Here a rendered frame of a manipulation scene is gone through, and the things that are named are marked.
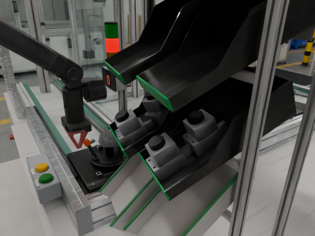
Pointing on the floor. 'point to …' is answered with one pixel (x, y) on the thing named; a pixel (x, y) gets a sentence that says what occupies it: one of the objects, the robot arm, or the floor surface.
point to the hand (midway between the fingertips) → (78, 145)
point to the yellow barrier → (308, 52)
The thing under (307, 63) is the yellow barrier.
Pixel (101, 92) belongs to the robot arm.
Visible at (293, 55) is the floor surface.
